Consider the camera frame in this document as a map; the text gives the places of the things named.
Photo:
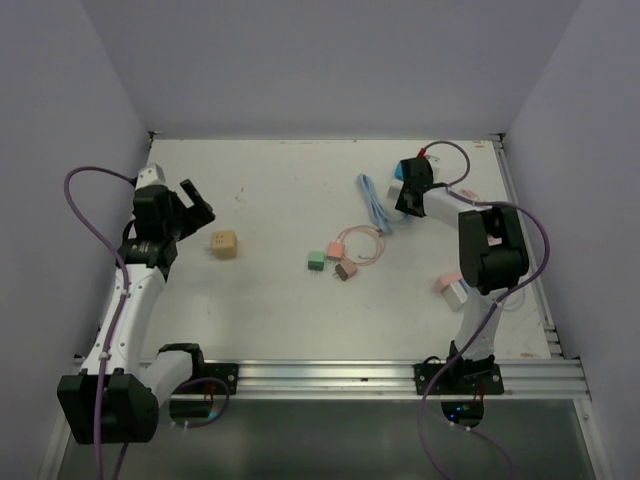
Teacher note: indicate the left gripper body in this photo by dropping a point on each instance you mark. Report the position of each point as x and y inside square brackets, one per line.
[182, 221]

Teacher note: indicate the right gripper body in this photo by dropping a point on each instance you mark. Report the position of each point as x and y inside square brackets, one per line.
[401, 203]

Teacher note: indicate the blue square charger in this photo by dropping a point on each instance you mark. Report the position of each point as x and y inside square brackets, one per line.
[398, 172]

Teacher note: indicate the beige cube socket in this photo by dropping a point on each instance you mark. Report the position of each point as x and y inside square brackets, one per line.
[224, 244]

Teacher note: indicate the light blue power strip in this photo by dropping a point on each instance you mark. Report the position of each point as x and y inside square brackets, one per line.
[381, 207]

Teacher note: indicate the pink power strip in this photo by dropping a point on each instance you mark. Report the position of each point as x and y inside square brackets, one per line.
[451, 282]

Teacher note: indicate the pink charger plug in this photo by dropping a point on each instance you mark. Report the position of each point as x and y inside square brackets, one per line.
[335, 251]

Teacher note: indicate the green plug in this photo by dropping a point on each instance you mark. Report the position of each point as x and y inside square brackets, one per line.
[316, 261]

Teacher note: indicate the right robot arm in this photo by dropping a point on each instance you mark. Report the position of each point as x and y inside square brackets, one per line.
[492, 259]

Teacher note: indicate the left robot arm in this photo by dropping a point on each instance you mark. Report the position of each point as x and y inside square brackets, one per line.
[113, 399]

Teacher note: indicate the brown plug adapter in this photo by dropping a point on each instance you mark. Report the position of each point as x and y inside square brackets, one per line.
[345, 270]

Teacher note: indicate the silver white charger block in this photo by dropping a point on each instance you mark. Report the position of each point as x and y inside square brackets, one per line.
[456, 295]

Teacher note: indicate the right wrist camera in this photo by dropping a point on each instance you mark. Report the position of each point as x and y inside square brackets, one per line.
[434, 162]

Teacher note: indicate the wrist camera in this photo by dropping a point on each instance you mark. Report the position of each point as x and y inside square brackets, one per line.
[434, 162]
[150, 175]

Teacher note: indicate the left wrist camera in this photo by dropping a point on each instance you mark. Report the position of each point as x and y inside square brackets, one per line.
[150, 175]

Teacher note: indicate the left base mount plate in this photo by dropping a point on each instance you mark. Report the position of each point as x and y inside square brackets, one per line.
[215, 379]

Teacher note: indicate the base mount plate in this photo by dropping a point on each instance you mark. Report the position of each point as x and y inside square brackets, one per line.
[465, 377]
[215, 379]

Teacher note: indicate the aluminium front rail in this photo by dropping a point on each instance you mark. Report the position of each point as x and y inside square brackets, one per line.
[529, 379]

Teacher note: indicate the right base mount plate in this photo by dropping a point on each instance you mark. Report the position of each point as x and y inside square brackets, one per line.
[465, 377]

